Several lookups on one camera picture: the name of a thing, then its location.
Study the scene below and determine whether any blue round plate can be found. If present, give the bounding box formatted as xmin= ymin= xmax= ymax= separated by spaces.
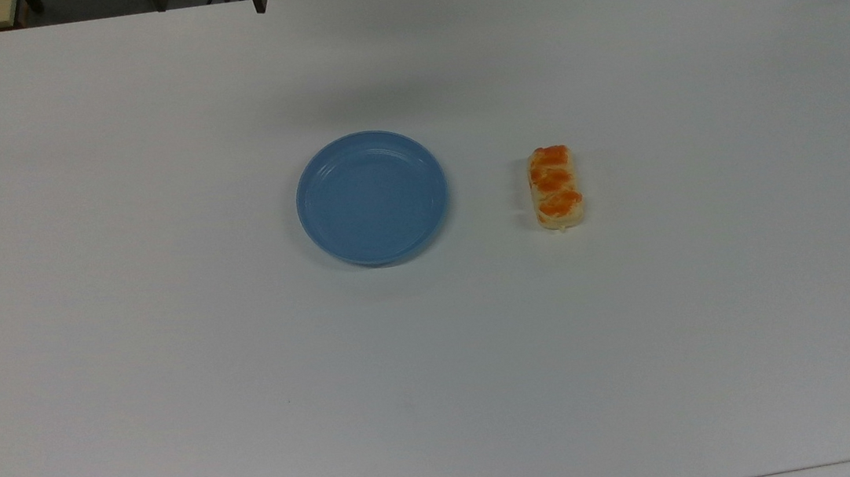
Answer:
xmin=289 ymin=123 xmax=456 ymax=275

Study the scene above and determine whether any orange glazed bread loaf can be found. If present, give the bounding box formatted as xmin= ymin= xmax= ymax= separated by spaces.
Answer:
xmin=525 ymin=142 xmax=590 ymax=235

